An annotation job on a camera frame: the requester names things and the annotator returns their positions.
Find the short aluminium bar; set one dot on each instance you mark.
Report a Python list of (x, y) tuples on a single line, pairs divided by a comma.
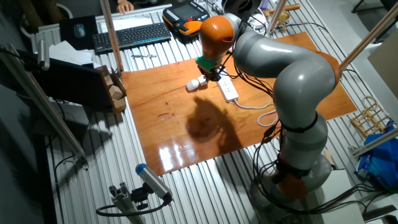
[(373, 141)]

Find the silver metal post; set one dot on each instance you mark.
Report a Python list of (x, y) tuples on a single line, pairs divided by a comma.
[(276, 15)]

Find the thin metal tool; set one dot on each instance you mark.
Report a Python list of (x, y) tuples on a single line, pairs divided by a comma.
[(143, 56)]

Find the beige cardboard panel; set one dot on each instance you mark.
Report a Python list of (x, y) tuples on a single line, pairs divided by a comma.
[(387, 68)]

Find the orange black teach pendant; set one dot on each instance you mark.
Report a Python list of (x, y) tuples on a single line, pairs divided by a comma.
[(183, 12)]

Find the white power strip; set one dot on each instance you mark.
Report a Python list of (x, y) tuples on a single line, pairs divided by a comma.
[(228, 90)]

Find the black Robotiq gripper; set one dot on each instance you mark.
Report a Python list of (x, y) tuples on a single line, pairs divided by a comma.
[(214, 73)]

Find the black mouse pad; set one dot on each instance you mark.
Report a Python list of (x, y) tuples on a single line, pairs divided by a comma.
[(66, 37)]

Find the white bulb holder with bulb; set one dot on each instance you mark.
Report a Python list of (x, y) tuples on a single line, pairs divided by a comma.
[(192, 85)]

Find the white round charger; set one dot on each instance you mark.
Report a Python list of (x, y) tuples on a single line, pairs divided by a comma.
[(258, 21)]

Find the aluminium profile camera mount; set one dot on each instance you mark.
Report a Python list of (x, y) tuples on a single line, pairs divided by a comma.
[(122, 202)]

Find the blue plastic bag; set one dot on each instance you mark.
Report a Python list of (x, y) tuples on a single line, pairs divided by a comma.
[(382, 161)]

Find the brown wooden post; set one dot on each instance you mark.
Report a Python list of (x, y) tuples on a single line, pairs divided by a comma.
[(112, 34), (373, 31)]

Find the black round spool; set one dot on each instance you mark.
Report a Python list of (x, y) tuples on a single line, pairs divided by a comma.
[(241, 7)]

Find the silver camera on beam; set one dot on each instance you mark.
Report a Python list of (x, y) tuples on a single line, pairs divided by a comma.
[(43, 54)]

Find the brown cardboard box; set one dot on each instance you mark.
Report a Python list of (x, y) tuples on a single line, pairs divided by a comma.
[(101, 71)]

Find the wooden dowel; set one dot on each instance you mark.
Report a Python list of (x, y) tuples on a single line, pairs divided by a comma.
[(292, 7)]

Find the long aluminium beam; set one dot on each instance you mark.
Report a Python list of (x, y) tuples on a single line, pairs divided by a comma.
[(46, 109)]

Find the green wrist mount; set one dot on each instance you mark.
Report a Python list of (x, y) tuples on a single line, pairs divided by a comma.
[(205, 63)]

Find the light wooden block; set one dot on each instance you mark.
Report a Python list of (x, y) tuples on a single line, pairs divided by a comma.
[(108, 80), (115, 92), (119, 104)]

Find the silver camera with blue cap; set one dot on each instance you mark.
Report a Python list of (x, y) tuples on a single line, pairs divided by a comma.
[(152, 180)]

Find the orange wooden board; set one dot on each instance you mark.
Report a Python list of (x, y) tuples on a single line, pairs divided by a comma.
[(174, 130)]

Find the white flat sheet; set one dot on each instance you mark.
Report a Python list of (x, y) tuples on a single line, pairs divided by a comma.
[(130, 21)]

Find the black monitor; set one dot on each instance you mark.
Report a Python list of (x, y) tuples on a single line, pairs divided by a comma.
[(71, 82)]

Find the bystander hand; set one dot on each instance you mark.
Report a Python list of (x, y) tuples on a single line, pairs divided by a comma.
[(125, 6)]

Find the black computer keyboard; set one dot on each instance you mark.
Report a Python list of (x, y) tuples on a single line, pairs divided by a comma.
[(130, 36)]

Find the wooden rack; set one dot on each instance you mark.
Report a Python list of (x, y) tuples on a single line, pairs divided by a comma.
[(371, 119)]

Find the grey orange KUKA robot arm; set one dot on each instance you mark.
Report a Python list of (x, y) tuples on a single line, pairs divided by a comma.
[(298, 81)]

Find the small wooden piece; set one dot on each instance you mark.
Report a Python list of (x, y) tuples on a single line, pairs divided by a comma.
[(328, 157)]

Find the white crumpled papers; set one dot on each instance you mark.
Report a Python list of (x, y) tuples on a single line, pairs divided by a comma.
[(68, 53)]

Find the grey computer mouse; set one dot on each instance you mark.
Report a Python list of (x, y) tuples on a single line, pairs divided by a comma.
[(79, 30)]

